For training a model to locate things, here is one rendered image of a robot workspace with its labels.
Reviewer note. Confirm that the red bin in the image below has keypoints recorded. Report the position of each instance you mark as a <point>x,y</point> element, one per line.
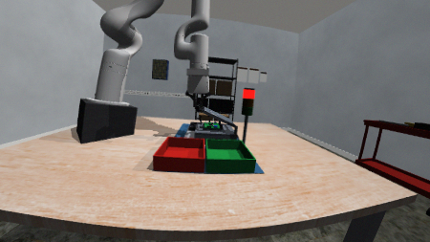
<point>175,152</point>

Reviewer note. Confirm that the green circuit board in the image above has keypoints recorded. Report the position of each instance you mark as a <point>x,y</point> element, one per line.
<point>211,125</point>

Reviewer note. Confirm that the green bin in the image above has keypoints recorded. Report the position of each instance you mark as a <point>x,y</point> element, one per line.
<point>228,156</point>

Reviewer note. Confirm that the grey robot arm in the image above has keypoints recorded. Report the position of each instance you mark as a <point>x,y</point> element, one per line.
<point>116,23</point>

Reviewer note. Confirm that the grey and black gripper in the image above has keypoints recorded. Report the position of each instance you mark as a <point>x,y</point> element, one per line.
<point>198,85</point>

